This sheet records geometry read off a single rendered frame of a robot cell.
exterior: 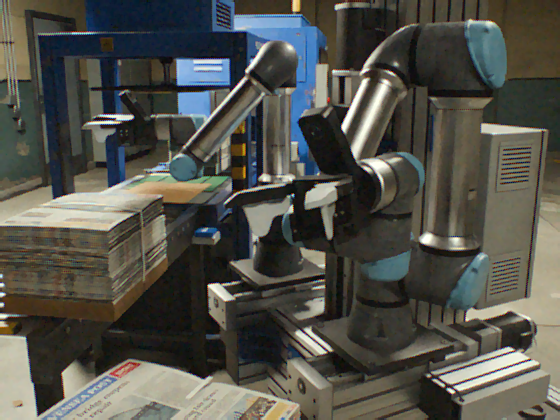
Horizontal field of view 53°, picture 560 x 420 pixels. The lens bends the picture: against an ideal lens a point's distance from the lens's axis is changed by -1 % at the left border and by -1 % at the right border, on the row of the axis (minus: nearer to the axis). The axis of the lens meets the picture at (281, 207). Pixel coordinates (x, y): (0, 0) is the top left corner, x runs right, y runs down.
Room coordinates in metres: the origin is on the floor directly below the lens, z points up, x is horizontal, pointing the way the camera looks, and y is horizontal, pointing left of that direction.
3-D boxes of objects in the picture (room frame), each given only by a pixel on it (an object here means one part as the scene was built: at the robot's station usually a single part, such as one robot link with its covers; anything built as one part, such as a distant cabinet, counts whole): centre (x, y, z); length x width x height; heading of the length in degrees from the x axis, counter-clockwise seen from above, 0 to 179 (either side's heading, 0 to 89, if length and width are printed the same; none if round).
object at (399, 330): (1.13, -0.22, 0.87); 0.15 x 0.15 x 0.10
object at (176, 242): (1.82, 0.46, 0.74); 1.34 x 0.05 x 0.12; 172
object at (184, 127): (1.70, 0.28, 1.21); 0.11 x 0.08 x 0.09; 91
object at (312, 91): (5.54, 0.15, 1.04); 1.51 x 1.30 x 2.07; 172
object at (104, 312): (1.32, 0.52, 0.83); 0.29 x 0.16 x 0.04; 82
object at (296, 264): (1.57, 0.01, 0.87); 0.15 x 0.15 x 0.10
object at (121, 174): (3.22, 0.96, 0.77); 0.09 x 0.09 x 1.55; 82
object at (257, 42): (2.86, 0.57, 1.50); 0.94 x 0.68 x 0.10; 82
